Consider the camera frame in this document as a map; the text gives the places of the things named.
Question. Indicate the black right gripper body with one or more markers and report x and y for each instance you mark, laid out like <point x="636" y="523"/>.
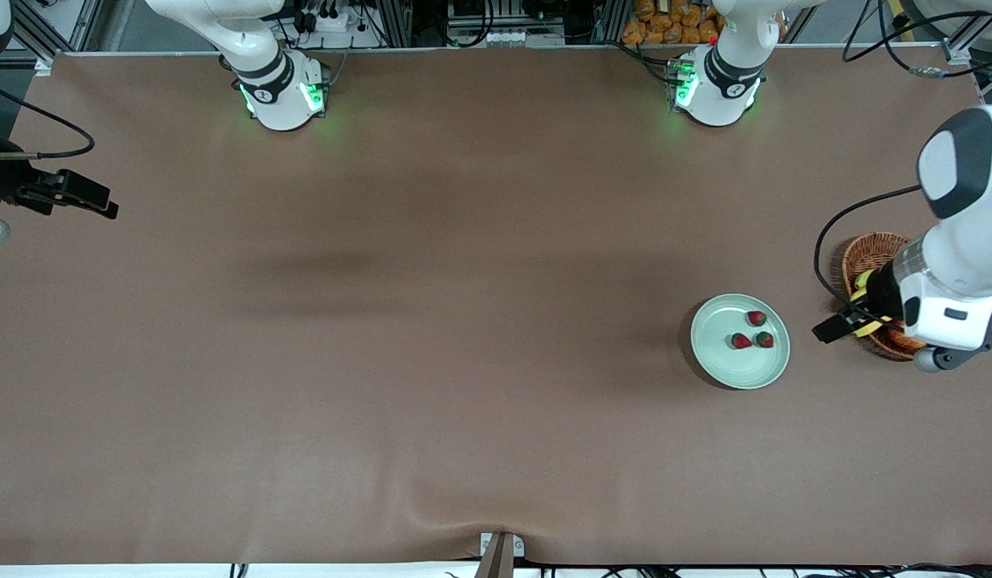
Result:
<point x="0" y="178"/>

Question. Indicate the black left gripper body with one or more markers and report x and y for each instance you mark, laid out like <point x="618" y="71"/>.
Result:
<point x="883" y="294"/>

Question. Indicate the dark red green strawberry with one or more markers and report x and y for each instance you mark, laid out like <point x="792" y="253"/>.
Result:
<point x="741" y="341"/>

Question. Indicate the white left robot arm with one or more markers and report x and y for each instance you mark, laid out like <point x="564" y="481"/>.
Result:
<point x="969" y="241"/>

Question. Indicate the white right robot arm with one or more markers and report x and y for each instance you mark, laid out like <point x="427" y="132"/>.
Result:
<point x="279" y="96"/>

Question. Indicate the pale green plate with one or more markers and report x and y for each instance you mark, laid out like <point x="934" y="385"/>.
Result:
<point x="725" y="321"/>

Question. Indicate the greenish yellow banana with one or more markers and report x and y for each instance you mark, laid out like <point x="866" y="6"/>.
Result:
<point x="863" y="279"/>
<point x="857" y="296"/>

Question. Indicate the brown wicker basket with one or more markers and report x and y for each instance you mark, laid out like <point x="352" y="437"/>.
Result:
<point x="877" y="249"/>

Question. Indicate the white power strip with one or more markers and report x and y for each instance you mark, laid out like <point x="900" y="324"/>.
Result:
<point x="335" y="22"/>

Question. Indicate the bag of orange buns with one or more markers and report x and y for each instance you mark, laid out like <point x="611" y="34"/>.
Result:
<point x="664" y="24"/>

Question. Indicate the brown table mat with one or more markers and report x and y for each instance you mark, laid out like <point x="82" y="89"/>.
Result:
<point x="432" y="361"/>

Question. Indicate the white terminal block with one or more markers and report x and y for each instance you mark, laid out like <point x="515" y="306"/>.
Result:
<point x="516" y="37"/>

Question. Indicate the aluminium frame profile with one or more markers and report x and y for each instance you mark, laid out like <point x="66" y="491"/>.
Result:
<point x="965" y="44"/>
<point x="30" y="32"/>

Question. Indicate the grey metal clamp bracket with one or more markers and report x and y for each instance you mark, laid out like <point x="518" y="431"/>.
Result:
<point x="516" y="546"/>

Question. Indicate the grey camera pole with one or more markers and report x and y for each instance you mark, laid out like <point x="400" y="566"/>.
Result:
<point x="496" y="562"/>

